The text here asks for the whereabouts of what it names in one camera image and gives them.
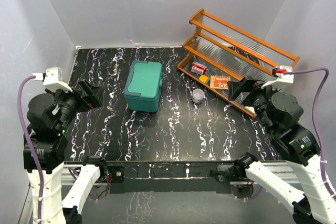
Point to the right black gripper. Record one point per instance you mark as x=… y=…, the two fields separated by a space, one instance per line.
x=245 y=85

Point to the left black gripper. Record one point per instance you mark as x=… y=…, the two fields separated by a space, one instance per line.
x=93 y=98

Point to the green medicine kit box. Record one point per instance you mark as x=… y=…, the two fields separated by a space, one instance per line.
x=143 y=86

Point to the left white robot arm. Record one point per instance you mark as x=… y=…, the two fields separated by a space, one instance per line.
x=44 y=157

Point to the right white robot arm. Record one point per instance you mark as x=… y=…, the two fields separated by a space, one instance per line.
x=315 y=202

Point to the red white medicine box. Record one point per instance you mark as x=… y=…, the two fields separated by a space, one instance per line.
x=198 y=68

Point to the orange spiral notepad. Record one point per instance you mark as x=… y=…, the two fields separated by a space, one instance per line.
x=219 y=82

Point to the yellow grey sponge block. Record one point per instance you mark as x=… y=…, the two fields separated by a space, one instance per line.
x=204 y=78

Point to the clear round plastic jar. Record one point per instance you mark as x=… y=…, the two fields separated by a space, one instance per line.
x=197 y=96

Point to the orange wooden shelf rack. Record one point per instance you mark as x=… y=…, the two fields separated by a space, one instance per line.
x=227 y=50

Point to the black front base bar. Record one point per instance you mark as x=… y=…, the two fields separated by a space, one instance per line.
x=180 y=176

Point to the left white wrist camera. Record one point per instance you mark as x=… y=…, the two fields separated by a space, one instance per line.
x=53 y=80

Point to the aluminium frame rail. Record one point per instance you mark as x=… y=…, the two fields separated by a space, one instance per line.
x=281 y=169

